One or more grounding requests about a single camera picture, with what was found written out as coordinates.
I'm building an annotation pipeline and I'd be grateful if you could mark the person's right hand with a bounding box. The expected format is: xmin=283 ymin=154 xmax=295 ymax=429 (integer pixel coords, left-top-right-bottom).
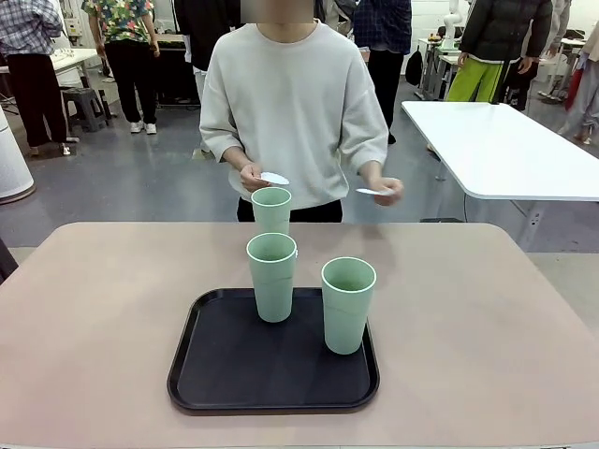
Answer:
xmin=239 ymin=162 xmax=266 ymax=193

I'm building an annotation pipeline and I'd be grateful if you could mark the person's left hand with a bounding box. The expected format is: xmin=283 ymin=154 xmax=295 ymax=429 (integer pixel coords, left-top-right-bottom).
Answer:
xmin=372 ymin=177 xmax=404 ymax=207

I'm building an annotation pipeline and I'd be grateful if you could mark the mint green tall cup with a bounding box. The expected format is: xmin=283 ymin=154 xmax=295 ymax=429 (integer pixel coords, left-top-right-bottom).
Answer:
xmin=251 ymin=187 xmax=293 ymax=237
xmin=245 ymin=232 xmax=299 ymax=324
xmin=320 ymin=256 xmax=378 ymax=355

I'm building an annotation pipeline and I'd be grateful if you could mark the person's right forearm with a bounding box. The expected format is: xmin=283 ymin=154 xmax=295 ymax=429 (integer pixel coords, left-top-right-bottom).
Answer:
xmin=222 ymin=147 xmax=254 ymax=174

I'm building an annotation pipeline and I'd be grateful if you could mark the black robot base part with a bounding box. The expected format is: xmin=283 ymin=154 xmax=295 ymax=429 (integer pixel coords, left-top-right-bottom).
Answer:
xmin=0 ymin=236 xmax=20 ymax=285

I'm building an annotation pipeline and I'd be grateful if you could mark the person's left forearm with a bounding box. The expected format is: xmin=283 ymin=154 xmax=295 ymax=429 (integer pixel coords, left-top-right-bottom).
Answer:
xmin=358 ymin=159 xmax=387 ymax=186

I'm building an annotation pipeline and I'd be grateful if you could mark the person in beige sweater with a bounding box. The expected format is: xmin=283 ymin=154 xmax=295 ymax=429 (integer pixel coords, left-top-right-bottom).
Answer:
xmin=198 ymin=0 xmax=389 ymax=224

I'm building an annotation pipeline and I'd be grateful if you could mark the white folding table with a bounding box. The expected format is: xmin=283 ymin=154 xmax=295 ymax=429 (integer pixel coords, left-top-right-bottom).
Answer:
xmin=401 ymin=100 xmax=599 ymax=253

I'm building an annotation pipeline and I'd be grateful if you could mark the black backpack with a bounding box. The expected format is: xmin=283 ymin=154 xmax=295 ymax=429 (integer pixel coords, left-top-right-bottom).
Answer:
xmin=404 ymin=46 xmax=425 ymax=88

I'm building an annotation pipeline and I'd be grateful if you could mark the grey framed background desk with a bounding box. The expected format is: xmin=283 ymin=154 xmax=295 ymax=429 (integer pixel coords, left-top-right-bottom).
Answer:
xmin=417 ymin=36 xmax=464 ymax=102

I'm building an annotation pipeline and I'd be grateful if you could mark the person in black top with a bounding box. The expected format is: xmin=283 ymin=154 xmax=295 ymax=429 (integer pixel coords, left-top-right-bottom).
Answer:
xmin=175 ymin=0 xmax=244 ymax=160

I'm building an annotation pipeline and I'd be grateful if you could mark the black tripod pole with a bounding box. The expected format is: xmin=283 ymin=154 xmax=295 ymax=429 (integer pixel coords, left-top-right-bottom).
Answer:
xmin=489 ymin=55 xmax=514 ymax=108

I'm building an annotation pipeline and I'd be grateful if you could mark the person in blue checked shirt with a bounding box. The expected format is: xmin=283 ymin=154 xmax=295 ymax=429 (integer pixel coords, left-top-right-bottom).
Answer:
xmin=353 ymin=0 xmax=413 ymax=146

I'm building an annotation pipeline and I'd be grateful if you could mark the grey plastic step stool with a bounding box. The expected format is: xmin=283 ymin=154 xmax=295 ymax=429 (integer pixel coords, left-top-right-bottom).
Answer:
xmin=60 ymin=87 xmax=112 ymax=133

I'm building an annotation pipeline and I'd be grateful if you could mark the person in grey beige jacket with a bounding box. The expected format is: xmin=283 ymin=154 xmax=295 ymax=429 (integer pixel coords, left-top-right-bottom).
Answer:
xmin=313 ymin=0 xmax=357 ymax=38

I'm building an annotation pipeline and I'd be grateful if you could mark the person in floral shirt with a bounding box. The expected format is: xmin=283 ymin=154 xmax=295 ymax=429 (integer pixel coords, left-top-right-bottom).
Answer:
xmin=81 ymin=0 xmax=160 ymax=136

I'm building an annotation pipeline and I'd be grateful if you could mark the black plastic serving tray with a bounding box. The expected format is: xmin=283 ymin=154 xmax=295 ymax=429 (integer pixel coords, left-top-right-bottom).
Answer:
xmin=167 ymin=287 xmax=380 ymax=415

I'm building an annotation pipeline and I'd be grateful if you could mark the person in black puffer jacket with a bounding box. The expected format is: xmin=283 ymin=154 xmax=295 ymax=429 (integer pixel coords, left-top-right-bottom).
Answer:
xmin=444 ymin=0 xmax=556 ymax=111

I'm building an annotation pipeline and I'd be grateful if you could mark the white background desk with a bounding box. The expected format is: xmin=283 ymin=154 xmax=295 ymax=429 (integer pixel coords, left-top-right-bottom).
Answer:
xmin=49 ymin=46 xmax=102 ymax=88

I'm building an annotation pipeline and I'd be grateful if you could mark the person in light grey clothes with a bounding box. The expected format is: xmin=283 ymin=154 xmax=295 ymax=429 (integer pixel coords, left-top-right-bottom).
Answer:
xmin=556 ymin=0 xmax=599 ymax=146

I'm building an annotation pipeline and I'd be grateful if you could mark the white desk with chair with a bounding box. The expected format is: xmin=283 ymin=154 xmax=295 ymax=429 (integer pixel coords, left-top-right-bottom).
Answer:
xmin=533 ymin=28 xmax=589 ymax=102

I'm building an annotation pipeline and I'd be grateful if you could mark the white cylindrical appliance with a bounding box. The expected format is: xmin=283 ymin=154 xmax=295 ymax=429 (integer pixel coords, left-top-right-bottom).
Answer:
xmin=0 ymin=109 xmax=37 ymax=206

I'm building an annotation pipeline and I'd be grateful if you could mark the person in plaid shirt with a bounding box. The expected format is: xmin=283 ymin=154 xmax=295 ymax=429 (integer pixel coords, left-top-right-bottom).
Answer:
xmin=0 ymin=0 xmax=71 ymax=158

